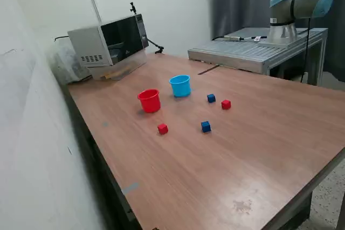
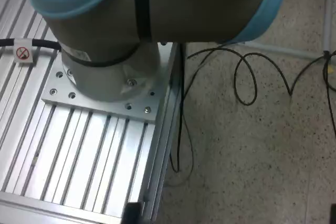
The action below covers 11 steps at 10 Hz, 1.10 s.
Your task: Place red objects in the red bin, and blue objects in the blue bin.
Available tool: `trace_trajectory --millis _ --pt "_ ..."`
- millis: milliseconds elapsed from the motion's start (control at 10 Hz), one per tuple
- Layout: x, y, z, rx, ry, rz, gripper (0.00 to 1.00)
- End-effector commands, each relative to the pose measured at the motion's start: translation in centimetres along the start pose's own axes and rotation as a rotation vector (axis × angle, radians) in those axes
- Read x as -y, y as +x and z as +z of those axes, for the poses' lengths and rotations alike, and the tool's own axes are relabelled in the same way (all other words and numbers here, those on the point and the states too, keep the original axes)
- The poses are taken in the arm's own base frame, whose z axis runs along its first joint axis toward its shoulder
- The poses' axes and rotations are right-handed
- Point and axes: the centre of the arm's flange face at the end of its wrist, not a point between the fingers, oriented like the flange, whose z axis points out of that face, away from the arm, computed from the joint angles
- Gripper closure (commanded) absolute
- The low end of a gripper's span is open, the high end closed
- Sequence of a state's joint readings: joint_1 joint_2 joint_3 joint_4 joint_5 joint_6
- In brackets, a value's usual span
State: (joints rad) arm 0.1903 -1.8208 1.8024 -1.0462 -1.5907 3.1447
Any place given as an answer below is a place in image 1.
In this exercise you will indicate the small black camera mount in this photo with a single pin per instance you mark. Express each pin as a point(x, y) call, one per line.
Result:
point(132, 8)

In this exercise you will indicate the aluminium robot base table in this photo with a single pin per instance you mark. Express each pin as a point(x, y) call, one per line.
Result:
point(242, 52)

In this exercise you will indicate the blue plastic bin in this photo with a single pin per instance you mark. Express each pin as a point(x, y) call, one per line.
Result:
point(180, 88)

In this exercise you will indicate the dark flat strip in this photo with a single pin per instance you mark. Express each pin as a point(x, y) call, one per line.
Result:
point(207, 70)

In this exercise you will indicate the red plastic bin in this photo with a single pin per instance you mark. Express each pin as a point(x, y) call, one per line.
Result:
point(149, 103)

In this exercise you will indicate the silver blue-jointed robot arm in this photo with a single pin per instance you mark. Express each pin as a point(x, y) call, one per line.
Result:
point(283, 6)

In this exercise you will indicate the wooden sticks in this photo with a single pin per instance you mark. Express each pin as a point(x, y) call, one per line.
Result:
point(111, 75)

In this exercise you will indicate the red cube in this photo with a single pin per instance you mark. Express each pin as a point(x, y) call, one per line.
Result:
point(226, 105)
point(162, 129)

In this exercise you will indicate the gray tape strip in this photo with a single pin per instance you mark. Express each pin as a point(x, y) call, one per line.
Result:
point(130, 188)

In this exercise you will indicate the blue cube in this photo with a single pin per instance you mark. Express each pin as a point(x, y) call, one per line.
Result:
point(211, 98)
point(206, 127)

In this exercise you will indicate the light blue tape piece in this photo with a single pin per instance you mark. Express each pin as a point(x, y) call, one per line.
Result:
point(141, 112)
point(105, 124)

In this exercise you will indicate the clear acrylic stand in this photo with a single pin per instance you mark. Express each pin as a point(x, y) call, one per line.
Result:
point(134, 63)

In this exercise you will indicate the silver microwave oven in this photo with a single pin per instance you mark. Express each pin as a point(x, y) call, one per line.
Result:
point(89, 41)

